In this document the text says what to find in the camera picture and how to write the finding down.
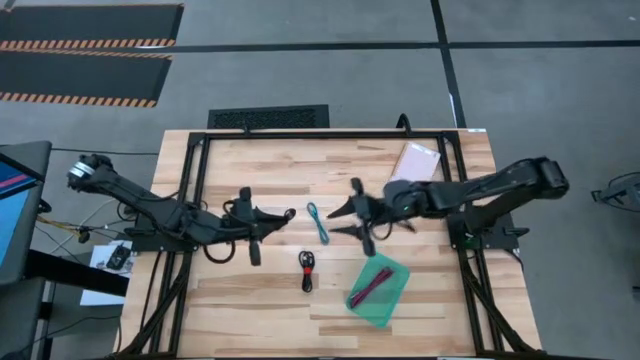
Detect translucent teal plastic bin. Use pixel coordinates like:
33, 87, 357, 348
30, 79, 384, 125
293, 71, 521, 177
345, 252, 411, 329

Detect black hazard-striped floor mat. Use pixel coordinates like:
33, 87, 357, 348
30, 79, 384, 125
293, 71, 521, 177
0, 3, 185, 51
0, 49, 174, 109

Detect white notebook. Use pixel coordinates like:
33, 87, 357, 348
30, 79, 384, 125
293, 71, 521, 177
388, 141, 442, 184

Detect black metal table frame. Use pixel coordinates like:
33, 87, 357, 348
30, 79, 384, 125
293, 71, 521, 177
114, 127, 541, 360

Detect black and red USB-C cable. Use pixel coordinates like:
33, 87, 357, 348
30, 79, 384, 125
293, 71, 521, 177
298, 249, 316, 294

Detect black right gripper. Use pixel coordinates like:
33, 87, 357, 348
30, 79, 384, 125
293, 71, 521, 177
327, 177, 401, 258

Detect teal braided USB-C cable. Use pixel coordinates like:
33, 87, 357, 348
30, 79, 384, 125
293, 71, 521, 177
306, 201, 331, 246

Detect small black handheld device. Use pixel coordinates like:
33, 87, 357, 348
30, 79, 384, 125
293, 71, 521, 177
105, 243, 132, 271

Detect white paper sheets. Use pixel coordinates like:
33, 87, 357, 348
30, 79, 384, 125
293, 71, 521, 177
79, 239, 134, 306

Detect black stand base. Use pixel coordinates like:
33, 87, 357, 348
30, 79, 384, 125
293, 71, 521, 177
591, 172, 640, 214

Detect computer monitor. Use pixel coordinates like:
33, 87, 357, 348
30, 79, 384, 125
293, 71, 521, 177
0, 140, 53, 286

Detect black perforated floor mat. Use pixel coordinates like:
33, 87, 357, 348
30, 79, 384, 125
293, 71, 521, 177
207, 104, 330, 130

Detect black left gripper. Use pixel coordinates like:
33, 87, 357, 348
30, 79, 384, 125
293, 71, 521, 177
219, 187, 297, 266

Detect magenta braided USB-C cable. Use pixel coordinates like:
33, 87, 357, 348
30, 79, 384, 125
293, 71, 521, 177
349, 266, 395, 309

